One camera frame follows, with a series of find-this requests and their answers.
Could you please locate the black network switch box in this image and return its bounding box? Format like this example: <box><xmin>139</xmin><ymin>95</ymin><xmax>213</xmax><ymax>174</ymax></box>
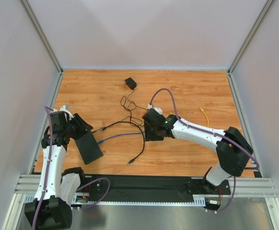
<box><xmin>75</xmin><ymin>131</ymin><xmax>103</xmax><ymax>165</ymax></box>

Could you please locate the black ethernet cable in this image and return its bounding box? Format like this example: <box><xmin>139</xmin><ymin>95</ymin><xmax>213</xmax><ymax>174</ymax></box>
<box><xmin>99</xmin><ymin>121</ymin><xmax>147</xmax><ymax>166</ymax></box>

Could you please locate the blue ethernet cable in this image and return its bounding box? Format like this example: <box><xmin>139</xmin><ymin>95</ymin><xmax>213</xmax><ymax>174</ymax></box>
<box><xmin>97</xmin><ymin>130</ymin><xmax>146</xmax><ymax>145</ymax></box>

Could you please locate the yellow ethernet cable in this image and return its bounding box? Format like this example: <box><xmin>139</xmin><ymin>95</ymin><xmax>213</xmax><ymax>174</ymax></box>
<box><xmin>169</xmin><ymin>107</ymin><xmax>210</xmax><ymax>128</ymax></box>

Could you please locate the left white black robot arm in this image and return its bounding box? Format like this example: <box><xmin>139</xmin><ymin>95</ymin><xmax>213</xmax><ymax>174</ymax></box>
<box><xmin>24</xmin><ymin>110</ymin><xmax>92</xmax><ymax>230</ymax></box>

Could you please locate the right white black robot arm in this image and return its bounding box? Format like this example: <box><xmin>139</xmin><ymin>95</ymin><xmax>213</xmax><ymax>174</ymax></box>
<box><xmin>142</xmin><ymin>108</ymin><xmax>253</xmax><ymax>186</ymax></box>

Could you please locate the black power adapter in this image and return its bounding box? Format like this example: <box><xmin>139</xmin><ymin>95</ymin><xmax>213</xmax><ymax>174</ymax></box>
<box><xmin>125</xmin><ymin>77</ymin><xmax>137</xmax><ymax>90</ymax></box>

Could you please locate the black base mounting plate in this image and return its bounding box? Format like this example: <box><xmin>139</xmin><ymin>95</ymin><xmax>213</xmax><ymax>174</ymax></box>
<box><xmin>79</xmin><ymin>174</ymin><xmax>231</xmax><ymax>203</ymax></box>

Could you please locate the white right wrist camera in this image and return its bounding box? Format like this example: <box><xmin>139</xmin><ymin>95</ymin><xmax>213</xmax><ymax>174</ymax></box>
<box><xmin>147</xmin><ymin>104</ymin><xmax>163</xmax><ymax>115</ymax></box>

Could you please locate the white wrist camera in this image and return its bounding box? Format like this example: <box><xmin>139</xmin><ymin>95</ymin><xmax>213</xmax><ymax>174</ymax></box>
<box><xmin>147</xmin><ymin>104</ymin><xmax>163</xmax><ymax>115</ymax></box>
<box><xmin>58</xmin><ymin>104</ymin><xmax>74</xmax><ymax>120</ymax></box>

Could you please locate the thin black adapter cord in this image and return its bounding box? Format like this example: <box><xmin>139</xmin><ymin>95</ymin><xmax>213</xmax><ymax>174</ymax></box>
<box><xmin>93</xmin><ymin>89</ymin><xmax>148</xmax><ymax>134</ymax></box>

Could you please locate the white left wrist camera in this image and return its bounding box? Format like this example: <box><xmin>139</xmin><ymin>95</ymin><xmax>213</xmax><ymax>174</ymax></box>
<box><xmin>58</xmin><ymin>104</ymin><xmax>74</xmax><ymax>120</ymax></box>

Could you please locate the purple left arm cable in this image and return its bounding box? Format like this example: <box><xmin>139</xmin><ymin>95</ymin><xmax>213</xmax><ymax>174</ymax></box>
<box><xmin>32</xmin><ymin>106</ymin><xmax>111</xmax><ymax>228</ymax></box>

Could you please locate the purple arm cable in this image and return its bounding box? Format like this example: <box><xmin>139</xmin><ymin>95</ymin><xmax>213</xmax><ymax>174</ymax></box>
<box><xmin>150</xmin><ymin>88</ymin><xmax>260</xmax><ymax>214</ymax></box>
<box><xmin>32</xmin><ymin>106</ymin><xmax>111</xmax><ymax>228</ymax></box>

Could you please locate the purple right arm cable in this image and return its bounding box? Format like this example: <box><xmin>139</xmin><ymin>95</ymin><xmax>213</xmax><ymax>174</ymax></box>
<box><xmin>150</xmin><ymin>88</ymin><xmax>260</xmax><ymax>214</ymax></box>

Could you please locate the front aluminium frame rail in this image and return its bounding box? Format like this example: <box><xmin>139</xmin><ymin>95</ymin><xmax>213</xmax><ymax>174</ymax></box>
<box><xmin>15</xmin><ymin>175</ymin><xmax>277</xmax><ymax>198</ymax></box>

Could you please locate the grey slotted cable duct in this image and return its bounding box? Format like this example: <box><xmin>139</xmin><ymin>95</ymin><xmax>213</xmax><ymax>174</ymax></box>
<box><xmin>71</xmin><ymin>195</ymin><xmax>206</xmax><ymax>207</ymax></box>

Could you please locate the left aluminium frame post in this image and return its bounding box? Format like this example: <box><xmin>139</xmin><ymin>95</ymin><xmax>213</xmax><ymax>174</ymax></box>
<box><xmin>19</xmin><ymin>0</ymin><xmax>64</xmax><ymax>73</ymax></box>

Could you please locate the aluminium frame post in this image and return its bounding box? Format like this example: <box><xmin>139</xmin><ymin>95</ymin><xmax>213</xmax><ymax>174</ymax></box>
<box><xmin>19</xmin><ymin>0</ymin><xmax>64</xmax><ymax>73</ymax></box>
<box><xmin>227</xmin><ymin>0</ymin><xmax>277</xmax><ymax>74</ymax></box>

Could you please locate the right aluminium frame post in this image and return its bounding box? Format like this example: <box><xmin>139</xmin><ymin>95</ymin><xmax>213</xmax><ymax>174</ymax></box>
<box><xmin>227</xmin><ymin>0</ymin><xmax>277</xmax><ymax>74</ymax></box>

